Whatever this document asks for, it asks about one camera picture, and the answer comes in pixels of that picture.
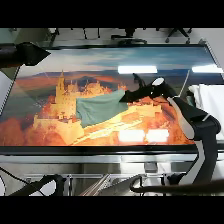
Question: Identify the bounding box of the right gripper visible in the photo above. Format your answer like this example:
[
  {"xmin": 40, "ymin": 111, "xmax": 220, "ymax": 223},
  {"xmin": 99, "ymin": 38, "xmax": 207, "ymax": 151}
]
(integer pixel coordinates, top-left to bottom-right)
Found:
[{"xmin": 118, "ymin": 85, "xmax": 153, "ymax": 104}]

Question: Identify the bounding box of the green garment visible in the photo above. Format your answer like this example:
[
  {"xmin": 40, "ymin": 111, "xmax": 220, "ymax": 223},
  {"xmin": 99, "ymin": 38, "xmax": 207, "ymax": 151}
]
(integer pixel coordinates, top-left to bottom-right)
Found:
[{"xmin": 75, "ymin": 88, "xmax": 130, "ymax": 129}]

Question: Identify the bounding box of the black office chair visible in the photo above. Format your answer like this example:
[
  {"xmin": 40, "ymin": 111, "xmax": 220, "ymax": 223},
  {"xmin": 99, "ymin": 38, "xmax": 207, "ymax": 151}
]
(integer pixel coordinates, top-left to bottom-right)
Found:
[
  {"xmin": 110, "ymin": 27, "xmax": 148, "ymax": 47},
  {"xmin": 164, "ymin": 27, "xmax": 193, "ymax": 45}
]

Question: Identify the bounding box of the white garment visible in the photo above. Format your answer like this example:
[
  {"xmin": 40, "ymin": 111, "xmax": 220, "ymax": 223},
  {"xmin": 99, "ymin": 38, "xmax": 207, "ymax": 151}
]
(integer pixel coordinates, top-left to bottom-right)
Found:
[{"xmin": 187, "ymin": 83, "xmax": 224, "ymax": 141}]

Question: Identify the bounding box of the black cable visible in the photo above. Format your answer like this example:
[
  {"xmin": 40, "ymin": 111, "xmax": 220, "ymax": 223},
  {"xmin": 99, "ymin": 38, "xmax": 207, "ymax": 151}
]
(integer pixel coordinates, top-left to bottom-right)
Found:
[{"xmin": 129, "ymin": 175, "xmax": 224, "ymax": 197}]

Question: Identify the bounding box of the silver frame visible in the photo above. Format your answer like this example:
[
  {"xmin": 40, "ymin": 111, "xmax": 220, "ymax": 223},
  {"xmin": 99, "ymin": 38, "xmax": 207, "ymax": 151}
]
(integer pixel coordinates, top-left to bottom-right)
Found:
[{"xmin": 0, "ymin": 152, "xmax": 224, "ymax": 197}]

